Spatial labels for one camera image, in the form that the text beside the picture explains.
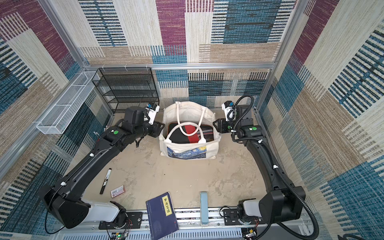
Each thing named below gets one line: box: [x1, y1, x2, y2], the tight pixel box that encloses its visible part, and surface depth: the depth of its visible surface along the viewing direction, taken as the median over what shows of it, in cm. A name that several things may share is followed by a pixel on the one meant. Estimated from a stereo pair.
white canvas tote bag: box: [158, 101, 221, 160], surface depth 87 cm
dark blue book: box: [145, 191, 180, 240], surface depth 76 cm
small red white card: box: [110, 185, 126, 198], surface depth 83 cm
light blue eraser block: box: [200, 191, 209, 225], surface depth 74 cm
